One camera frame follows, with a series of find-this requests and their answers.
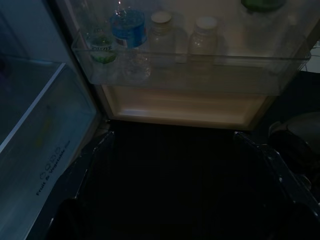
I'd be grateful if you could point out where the clear vegetable drawer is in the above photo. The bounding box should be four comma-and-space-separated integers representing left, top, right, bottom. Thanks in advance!
0, 53, 98, 240

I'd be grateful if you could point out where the glass jar beige lid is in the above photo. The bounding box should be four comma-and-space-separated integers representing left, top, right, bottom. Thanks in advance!
147, 10, 177, 70
186, 16, 219, 66

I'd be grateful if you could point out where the clear plastic door bin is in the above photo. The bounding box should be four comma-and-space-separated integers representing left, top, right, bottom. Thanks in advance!
71, 31, 313, 98

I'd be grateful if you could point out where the grey steel fridge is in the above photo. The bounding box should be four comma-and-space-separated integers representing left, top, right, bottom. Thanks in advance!
0, 0, 320, 240

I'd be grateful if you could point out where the clear bottle blue label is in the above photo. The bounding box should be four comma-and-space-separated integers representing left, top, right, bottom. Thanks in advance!
109, 0, 152, 80

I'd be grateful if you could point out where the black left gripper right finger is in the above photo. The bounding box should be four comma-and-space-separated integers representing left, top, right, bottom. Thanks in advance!
233, 131, 320, 240

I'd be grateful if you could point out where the clear bottle green label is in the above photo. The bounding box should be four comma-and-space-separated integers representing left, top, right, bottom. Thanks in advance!
83, 0, 118, 65

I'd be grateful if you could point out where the tall steel fridge door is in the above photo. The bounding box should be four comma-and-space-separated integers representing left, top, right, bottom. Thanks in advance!
53, 0, 320, 131

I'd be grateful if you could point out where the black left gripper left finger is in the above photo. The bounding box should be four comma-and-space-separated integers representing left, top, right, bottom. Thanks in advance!
48, 131, 116, 240

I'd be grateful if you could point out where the green round item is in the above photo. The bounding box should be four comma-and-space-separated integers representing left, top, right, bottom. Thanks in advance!
240, 0, 288, 12

